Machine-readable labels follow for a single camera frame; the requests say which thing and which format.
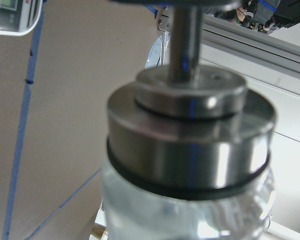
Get aluminium frame post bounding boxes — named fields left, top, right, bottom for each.
left=201, top=14, right=300, bottom=80

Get silver digital kitchen scale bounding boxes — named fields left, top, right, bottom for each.
left=0, top=0, right=44, bottom=36

